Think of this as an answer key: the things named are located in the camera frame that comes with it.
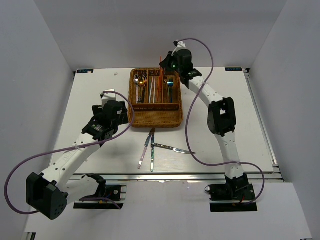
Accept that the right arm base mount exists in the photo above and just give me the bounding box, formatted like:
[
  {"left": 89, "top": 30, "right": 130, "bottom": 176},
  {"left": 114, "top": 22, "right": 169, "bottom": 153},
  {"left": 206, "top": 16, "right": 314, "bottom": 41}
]
[{"left": 204, "top": 184, "right": 258, "bottom": 213}]

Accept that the wicker cutlery tray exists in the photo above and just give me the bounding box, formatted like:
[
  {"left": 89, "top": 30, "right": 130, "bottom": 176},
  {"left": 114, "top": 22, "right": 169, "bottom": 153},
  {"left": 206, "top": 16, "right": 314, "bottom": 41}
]
[{"left": 128, "top": 68, "right": 184, "bottom": 128}]

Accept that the green handled knife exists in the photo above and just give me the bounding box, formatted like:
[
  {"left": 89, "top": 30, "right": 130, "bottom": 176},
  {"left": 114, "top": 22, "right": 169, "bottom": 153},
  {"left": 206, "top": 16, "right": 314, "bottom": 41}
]
[{"left": 150, "top": 128, "right": 155, "bottom": 172}]

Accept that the pink handled silver spoon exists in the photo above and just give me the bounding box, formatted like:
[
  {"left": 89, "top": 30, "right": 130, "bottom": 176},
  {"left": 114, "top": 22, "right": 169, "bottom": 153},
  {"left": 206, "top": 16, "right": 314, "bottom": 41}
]
[{"left": 133, "top": 74, "right": 141, "bottom": 104}]

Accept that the blue table label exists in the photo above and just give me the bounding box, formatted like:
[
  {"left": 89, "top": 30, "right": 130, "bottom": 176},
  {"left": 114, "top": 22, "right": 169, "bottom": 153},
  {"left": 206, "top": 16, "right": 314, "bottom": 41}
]
[
  {"left": 224, "top": 67, "right": 243, "bottom": 72},
  {"left": 76, "top": 69, "right": 94, "bottom": 74}
]

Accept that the green rainbow fork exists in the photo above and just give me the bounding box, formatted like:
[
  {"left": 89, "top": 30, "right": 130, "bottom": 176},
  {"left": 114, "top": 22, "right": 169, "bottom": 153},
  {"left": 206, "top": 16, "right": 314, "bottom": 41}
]
[{"left": 168, "top": 86, "right": 173, "bottom": 103}]

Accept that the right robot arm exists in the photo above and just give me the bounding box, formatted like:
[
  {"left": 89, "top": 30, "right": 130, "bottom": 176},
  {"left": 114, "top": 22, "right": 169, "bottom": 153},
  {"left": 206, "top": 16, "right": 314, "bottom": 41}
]
[{"left": 159, "top": 48, "right": 249, "bottom": 200}]

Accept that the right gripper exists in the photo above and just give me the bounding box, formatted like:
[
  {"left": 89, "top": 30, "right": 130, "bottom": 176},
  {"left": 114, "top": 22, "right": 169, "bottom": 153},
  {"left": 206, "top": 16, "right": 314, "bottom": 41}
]
[{"left": 159, "top": 51, "right": 182, "bottom": 75}]

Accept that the long orange chopstick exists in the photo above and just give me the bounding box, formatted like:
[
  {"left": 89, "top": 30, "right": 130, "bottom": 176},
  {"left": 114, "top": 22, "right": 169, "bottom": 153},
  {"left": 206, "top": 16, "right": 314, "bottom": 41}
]
[{"left": 156, "top": 76, "right": 161, "bottom": 103}]

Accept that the right blue table label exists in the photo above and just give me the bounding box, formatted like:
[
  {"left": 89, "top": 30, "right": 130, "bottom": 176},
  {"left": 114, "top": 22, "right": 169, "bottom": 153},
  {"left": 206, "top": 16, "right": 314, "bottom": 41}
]
[{"left": 224, "top": 67, "right": 243, "bottom": 72}]

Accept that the left blue table label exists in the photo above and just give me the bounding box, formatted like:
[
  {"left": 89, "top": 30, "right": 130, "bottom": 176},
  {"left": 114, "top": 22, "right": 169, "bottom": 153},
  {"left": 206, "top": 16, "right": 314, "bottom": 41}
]
[{"left": 76, "top": 69, "right": 94, "bottom": 74}]

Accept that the dark handled knife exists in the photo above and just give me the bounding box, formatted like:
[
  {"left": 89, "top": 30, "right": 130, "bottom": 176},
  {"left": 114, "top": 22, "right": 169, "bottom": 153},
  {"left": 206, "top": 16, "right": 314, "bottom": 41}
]
[{"left": 151, "top": 143, "right": 191, "bottom": 155}]

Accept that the teal chopstick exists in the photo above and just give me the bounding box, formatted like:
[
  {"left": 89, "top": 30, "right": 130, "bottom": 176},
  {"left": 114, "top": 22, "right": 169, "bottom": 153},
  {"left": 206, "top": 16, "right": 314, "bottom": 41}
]
[{"left": 148, "top": 77, "right": 154, "bottom": 104}]

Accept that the blue fork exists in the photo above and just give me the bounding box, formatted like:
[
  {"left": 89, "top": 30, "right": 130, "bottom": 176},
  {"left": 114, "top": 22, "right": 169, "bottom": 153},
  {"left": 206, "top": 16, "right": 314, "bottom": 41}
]
[{"left": 167, "top": 78, "right": 174, "bottom": 103}]

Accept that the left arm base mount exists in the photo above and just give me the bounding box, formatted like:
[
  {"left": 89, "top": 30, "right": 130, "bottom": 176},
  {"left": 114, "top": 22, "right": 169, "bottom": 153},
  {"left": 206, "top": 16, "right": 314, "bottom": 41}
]
[{"left": 73, "top": 174, "right": 127, "bottom": 210}]

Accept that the short orange chopstick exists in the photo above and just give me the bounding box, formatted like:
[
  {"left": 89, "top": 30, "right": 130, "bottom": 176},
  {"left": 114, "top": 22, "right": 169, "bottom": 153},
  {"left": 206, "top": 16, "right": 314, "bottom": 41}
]
[{"left": 159, "top": 56, "right": 164, "bottom": 102}]

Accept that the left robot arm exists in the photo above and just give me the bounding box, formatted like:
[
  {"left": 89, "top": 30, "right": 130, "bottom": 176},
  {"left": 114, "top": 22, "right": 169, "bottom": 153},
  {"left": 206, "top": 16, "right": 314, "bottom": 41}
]
[{"left": 26, "top": 100, "right": 129, "bottom": 220}]

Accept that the gold rainbow spoon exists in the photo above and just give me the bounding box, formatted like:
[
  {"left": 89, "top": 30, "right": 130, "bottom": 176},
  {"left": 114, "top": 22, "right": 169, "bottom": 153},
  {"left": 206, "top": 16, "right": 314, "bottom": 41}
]
[{"left": 138, "top": 75, "right": 147, "bottom": 104}]

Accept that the aluminium table rail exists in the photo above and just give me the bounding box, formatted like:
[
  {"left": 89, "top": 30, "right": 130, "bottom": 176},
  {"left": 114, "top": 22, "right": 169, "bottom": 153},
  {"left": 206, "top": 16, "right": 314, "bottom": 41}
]
[{"left": 70, "top": 172, "right": 283, "bottom": 181}]

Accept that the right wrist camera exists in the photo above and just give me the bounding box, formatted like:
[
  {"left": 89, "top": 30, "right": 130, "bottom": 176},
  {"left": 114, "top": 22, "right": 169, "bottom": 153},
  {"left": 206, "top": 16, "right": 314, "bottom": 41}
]
[{"left": 173, "top": 40, "right": 186, "bottom": 52}]

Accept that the pink handled knife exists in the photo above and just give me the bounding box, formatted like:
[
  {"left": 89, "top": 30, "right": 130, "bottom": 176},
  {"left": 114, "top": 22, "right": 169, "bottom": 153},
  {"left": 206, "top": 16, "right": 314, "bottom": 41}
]
[{"left": 137, "top": 128, "right": 155, "bottom": 169}]

